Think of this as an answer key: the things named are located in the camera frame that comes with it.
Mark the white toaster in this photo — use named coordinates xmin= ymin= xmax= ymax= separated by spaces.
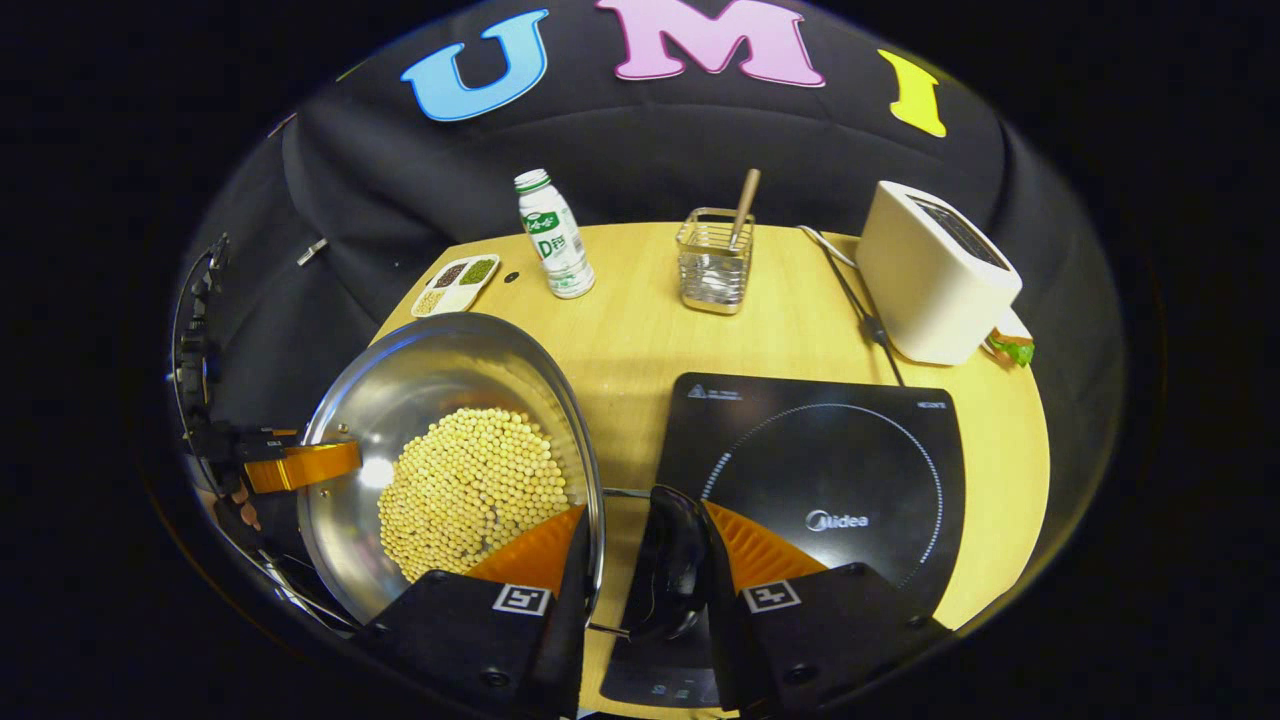
xmin=857 ymin=180 xmax=1023 ymax=366

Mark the black induction cooktop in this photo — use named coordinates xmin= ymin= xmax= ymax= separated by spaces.
xmin=600 ymin=372 xmax=966 ymax=709

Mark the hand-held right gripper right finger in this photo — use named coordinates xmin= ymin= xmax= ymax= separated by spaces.
xmin=700 ymin=500 xmax=951 ymax=716

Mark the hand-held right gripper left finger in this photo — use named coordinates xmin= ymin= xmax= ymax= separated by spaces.
xmin=360 ymin=503 xmax=593 ymax=720

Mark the pile of yellow soybeans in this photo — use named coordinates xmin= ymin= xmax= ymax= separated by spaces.
xmin=378 ymin=407 xmax=571 ymax=584

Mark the white plastic drink bottle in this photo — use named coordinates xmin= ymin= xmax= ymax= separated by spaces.
xmin=514 ymin=168 xmax=596 ymax=300

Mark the metal wire basket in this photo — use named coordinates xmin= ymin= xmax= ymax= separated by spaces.
xmin=677 ymin=207 xmax=756 ymax=316

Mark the sandwich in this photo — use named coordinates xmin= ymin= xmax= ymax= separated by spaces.
xmin=985 ymin=310 xmax=1036 ymax=368

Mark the stainless steel pot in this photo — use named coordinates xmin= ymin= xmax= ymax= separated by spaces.
xmin=297 ymin=312 xmax=716 ymax=641

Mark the white divided bean dish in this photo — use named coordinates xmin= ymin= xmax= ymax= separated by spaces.
xmin=411 ymin=254 xmax=501 ymax=318

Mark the toaster power cable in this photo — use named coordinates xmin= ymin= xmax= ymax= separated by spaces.
xmin=797 ymin=224 xmax=906 ymax=387

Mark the wooden stick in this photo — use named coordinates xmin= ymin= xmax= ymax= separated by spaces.
xmin=728 ymin=168 xmax=761 ymax=251

